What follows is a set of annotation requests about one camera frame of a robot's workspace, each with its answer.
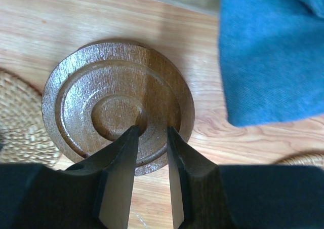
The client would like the grooved dark wooden coaster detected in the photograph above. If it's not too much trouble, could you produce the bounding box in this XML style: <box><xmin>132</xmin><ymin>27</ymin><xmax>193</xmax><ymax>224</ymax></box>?
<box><xmin>42</xmin><ymin>41</ymin><xmax>195</xmax><ymax>176</ymax></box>

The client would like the woven rattan coaster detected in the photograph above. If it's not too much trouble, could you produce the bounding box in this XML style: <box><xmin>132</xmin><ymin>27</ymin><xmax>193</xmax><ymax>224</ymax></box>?
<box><xmin>274</xmin><ymin>152</ymin><xmax>323</xmax><ymax>169</ymax></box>
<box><xmin>1</xmin><ymin>70</ymin><xmax>61</xmax><ymax>167</ymax></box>

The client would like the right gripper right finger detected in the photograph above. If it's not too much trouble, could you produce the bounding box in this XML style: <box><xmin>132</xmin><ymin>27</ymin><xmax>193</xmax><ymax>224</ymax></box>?
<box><xmin>167</xmin><ymin>127</ymin><xmax>225</xmax><ymax>228</ymax></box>

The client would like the blue crumpled shirt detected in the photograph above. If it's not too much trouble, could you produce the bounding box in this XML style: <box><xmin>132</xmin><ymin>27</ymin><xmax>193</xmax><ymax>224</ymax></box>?
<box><xmin>218</xmin><ymin>0</ymin><xmax>323</xmax><ymax>127</ymax></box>

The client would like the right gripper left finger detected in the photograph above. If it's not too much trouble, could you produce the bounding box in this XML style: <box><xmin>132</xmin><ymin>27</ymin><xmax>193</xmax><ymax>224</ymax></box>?
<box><xmin>65</xmin><ymin>126</ymin><xmax>139</xmax><ymax>228</ymax></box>

